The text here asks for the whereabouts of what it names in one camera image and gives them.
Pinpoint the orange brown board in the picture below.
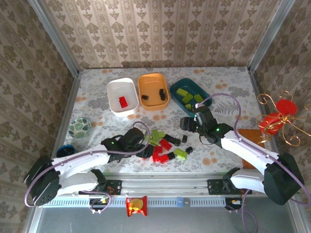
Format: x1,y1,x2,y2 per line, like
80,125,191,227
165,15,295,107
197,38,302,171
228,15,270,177
237,128,272,170

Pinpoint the leaf pattern bowl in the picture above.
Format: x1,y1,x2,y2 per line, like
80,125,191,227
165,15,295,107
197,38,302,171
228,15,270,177
68,117,92,138

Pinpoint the teal plastic container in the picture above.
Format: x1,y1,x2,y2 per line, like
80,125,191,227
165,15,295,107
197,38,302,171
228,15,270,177
169,77,213,118

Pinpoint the blue round cup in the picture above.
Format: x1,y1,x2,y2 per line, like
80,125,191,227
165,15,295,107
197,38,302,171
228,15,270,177
56,144,75,158

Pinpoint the red round ornament cup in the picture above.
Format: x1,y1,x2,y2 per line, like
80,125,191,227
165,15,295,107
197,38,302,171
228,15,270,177
276,98,298,117
257,112,284,135

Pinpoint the white plastic container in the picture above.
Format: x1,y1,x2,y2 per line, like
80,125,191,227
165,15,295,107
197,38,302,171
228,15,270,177
106,77,139,117

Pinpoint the small circuit board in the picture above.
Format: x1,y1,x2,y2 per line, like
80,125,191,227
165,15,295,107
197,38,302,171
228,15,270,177
89,198,110,207

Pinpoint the floral print tablecloth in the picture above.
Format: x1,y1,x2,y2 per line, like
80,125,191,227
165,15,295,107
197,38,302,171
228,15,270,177
52,67,276,174

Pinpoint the red snack packet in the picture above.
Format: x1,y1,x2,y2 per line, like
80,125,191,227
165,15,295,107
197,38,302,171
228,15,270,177
125,195,148,217

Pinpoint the orange plastic container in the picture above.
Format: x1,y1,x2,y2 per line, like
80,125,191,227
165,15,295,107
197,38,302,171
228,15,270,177
137,73,170,112

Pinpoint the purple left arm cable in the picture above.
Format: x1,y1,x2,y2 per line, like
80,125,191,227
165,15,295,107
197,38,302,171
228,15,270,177
24,121,153,207

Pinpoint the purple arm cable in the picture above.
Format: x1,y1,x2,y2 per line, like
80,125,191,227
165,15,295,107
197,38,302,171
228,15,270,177
24,121,153,207
199,93,307,207

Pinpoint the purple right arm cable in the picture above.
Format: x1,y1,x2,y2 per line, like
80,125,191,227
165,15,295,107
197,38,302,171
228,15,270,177
199,93,307,207

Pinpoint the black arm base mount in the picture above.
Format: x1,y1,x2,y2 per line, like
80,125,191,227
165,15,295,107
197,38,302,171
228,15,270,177
207,178,252,196
97,179,122,196

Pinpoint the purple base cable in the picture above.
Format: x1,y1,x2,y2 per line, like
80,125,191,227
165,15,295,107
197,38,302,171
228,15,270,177
227,189,259,233
79,190,112,215

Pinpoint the aluminium table side rail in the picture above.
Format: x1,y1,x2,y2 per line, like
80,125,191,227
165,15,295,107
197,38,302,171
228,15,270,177
46,70,82,178

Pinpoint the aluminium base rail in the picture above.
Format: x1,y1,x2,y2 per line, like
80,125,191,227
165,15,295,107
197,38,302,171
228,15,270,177
103,172,234,196

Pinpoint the gold wire ornament frame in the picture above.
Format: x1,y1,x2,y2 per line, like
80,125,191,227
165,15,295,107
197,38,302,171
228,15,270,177
256,89,311,148

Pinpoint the grey slotted cable duct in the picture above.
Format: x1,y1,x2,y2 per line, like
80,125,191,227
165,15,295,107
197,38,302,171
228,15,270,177
42,195,228,209

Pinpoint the aluminium frame post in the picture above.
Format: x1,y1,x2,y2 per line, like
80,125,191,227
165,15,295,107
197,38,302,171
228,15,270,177
247,0,296,71
27,0,80,76

